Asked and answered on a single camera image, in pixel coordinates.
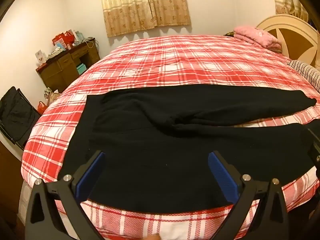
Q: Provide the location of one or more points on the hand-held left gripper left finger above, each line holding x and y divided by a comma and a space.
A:
91, 177

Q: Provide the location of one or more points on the pink folded quilt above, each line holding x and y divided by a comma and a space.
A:
257, 36

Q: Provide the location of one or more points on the red plaid bed blanket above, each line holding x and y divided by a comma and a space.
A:
175, 62

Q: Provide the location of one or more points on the teal box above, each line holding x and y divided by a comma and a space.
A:
81, 69

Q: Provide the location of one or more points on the black folding chair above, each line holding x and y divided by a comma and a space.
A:
17, 115

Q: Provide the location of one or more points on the person's left hand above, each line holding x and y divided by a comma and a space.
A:
153, 237

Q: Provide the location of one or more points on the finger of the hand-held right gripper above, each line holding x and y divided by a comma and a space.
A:
314, 152

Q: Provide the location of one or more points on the cream wooden headboard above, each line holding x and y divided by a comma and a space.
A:
287, 22

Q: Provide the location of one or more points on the striped pillow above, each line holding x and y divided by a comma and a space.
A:
307, 72

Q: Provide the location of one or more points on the red gift bag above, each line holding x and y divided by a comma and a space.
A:
66, 38

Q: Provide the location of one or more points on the brown wooden cabinet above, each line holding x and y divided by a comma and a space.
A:
10, 180

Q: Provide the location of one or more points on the light blue gift bag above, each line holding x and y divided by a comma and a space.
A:
79, 37

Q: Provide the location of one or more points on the brown wooden desk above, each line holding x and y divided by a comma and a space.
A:
60, 72

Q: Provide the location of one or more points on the white picture card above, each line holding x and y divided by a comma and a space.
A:
40, 57

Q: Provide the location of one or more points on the beige floral curtain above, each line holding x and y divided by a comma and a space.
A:
140, 5
285, 5

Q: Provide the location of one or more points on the red plastic bag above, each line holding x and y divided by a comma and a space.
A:
42, 108

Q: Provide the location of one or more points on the patterned shopping bag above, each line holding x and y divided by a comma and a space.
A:
52, 96

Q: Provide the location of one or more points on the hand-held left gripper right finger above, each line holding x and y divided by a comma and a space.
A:
222, 177

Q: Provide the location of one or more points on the black pants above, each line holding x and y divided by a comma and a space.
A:
160, 155

